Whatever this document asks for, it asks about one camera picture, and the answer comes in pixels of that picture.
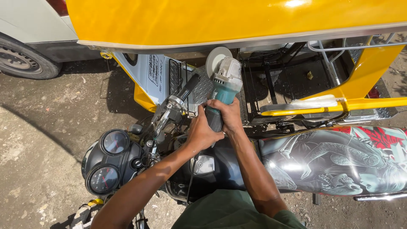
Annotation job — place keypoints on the person's green clothing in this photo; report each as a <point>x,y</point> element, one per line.
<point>232,211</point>

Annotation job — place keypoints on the white car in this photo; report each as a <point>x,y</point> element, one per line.
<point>28,22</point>

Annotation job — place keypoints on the round motorcycle gauge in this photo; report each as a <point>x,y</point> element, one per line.
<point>114,142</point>
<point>103,180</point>

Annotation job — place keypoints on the yellow sidecar body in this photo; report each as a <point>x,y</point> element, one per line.
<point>365,76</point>

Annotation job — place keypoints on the grey concrete block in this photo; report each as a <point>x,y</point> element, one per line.
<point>81,218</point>

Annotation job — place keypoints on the black motorcycle fuel tank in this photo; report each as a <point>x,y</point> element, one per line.
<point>222,171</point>

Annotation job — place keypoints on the printed motorcycle seat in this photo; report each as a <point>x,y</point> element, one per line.
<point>337,159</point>

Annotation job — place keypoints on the yellow sidecar roof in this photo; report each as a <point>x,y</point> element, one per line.
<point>203,22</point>

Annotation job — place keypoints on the black motorcycle footpeg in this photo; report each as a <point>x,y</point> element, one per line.
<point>317,199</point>

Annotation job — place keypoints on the teal angle polisher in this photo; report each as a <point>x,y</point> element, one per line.
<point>225,79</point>

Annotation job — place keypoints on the chrome fuel cap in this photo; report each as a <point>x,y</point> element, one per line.
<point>202,164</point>

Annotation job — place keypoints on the person's left hand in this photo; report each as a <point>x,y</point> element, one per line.
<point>198,133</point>

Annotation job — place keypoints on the person's right fingers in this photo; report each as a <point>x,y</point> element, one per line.
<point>215,104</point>

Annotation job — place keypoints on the white printed sidecar panel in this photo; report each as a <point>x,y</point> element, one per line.
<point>152,74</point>

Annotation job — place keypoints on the black car wheel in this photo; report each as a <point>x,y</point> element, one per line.
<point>22,60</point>

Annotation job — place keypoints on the chrome sidecar rack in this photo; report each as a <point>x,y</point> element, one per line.
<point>329,57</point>

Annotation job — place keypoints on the person's right hand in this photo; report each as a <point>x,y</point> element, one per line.
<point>231,116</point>

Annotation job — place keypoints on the red tail light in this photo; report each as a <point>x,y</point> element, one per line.
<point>58,6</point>

